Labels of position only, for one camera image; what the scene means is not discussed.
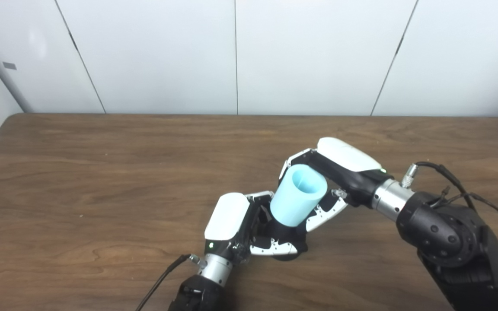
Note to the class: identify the small grey wall tag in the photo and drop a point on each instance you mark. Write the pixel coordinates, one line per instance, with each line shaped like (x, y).
(9, 65)

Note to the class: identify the black funnel-shaped nozzle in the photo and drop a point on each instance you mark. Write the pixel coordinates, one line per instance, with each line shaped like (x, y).
(285, 235)

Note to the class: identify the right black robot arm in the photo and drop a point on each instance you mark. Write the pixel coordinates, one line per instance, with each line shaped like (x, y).
(452, 237)

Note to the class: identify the grey corner post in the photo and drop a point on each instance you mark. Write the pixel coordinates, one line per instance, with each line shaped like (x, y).
(2, 69)

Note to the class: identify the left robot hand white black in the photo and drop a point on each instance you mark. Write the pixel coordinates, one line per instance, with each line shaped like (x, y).
(227, 216)

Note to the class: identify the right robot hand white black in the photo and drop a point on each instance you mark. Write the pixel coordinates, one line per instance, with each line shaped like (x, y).
(348, 155)

